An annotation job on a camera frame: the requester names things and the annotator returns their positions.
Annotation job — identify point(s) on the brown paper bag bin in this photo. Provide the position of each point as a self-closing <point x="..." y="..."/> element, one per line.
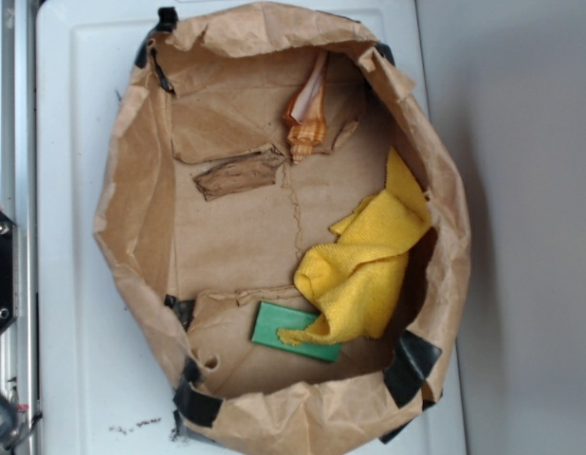
<point x="203" y="215"/>

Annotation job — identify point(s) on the green rectangular block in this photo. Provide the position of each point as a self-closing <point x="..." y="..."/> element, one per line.
<point x="272" y="317"/>

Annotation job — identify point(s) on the yellow microfiber cloth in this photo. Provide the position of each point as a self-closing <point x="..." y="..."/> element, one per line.
<point x="356" y="281"/>

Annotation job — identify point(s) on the orange spiral sea shell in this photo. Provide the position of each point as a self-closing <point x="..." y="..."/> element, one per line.
<point x="304" y="115"/>

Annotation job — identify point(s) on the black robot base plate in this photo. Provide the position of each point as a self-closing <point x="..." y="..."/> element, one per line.
<point x="8" y="272"/>

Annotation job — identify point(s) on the aluminium frame rail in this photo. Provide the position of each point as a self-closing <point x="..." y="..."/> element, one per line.
<point x="20" y="409"/>

